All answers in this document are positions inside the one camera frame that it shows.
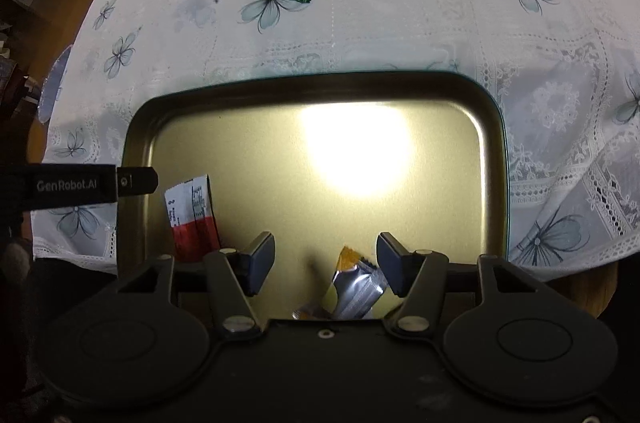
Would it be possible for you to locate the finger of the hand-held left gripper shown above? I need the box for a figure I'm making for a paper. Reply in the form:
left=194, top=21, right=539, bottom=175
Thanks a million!
left=116, top=166, right=159, bottom=200

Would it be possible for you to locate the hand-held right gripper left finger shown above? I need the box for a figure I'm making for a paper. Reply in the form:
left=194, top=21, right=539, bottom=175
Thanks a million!
left=116, top=231, right=277, bottom=341

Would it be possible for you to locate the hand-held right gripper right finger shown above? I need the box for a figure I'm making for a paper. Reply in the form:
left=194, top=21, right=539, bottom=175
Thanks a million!
left=376, top=231, right=536, bottom=340

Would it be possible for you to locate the silver and orange snack packet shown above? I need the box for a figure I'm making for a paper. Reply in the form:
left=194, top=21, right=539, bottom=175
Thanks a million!
left=292, top=245, right=390, bottom=321

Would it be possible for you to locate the red and white snack packet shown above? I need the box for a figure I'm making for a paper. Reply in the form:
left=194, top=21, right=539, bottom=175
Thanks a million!
left=164, top=174, right=223, bottom=264

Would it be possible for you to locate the gold metal tray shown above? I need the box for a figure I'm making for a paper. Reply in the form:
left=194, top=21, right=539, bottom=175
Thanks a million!
left=116, top=70, right=511, bottom=320

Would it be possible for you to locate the pale blue stool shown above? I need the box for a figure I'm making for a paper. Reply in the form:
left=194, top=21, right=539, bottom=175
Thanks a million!
left=37, top=46, right=73, bottom=124

